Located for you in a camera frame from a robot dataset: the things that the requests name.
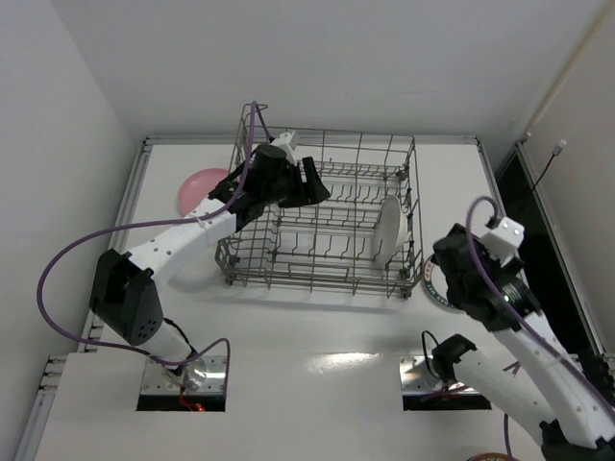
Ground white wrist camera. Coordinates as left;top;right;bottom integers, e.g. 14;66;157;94
480;217;525;265
270;130;299;164

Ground pink plate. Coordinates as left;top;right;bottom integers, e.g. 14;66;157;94
177;168;229;216

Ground metal base plate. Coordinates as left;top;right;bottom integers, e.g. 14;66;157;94
140;355;228;396
398;355;477;397

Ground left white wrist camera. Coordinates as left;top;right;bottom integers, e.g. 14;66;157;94
270;130;299;164

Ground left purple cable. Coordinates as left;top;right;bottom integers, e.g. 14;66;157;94
37;100;270;393

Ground plain white plate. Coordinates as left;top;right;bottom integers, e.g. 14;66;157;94
371;196;402;267

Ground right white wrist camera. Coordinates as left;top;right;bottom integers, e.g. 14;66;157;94
480;217;525;265

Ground black cable with white plug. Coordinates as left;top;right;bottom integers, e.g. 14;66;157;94
530;139;568;191

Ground white plate with lettered rim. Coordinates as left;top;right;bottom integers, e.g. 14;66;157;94
422;254;464;315

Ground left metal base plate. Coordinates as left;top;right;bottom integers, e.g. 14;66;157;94
140;355;228;396

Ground grey wire dish rack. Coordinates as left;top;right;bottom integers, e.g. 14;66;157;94
215;128;425;299

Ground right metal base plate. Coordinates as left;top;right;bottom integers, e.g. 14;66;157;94
398;355;477;397

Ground purple cable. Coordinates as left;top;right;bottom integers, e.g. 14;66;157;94
37;100;270;393
465;195;615;461

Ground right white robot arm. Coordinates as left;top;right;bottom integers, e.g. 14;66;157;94
431;218;614;460

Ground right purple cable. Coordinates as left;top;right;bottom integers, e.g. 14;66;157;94
465;195;615;461

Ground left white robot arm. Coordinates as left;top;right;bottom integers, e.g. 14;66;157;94
90;143;331;376

